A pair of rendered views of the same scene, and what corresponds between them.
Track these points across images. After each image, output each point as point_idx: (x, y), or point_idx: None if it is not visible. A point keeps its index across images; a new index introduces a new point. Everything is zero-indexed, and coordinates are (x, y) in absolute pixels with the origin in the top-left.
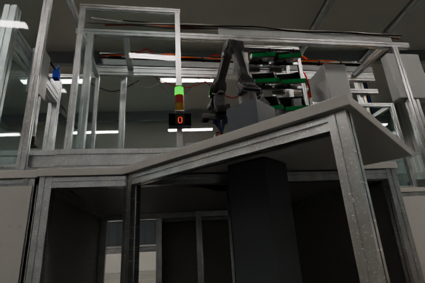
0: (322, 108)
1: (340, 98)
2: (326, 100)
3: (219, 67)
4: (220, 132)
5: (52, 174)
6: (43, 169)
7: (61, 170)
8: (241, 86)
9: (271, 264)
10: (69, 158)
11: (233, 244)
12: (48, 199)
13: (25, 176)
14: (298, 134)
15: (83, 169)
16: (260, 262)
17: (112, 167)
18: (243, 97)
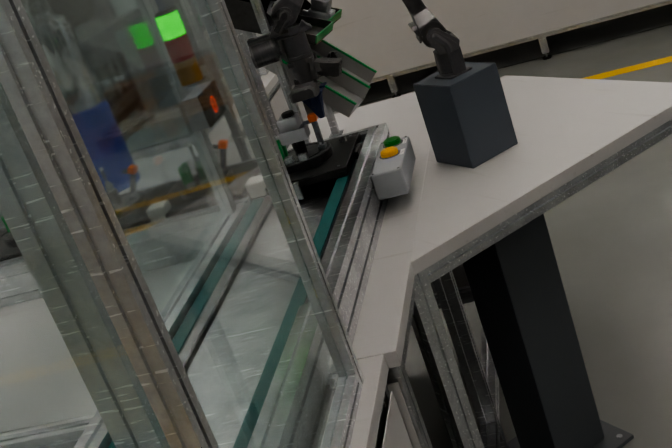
0: None
1: None
2: None
3: None
4: (321, 114)
5: (403, 344)
6: (397, 344)
7: (402, 327)
8: (456, 40)
9: (558, 284)
10: (344, 302)
11: (456, 295)
12: (412, 392)
13: (385, 381)
14: (664, 132)
15: (405, 303)
16: (545, 290)
17: (409, 272)
18: (453, 58)
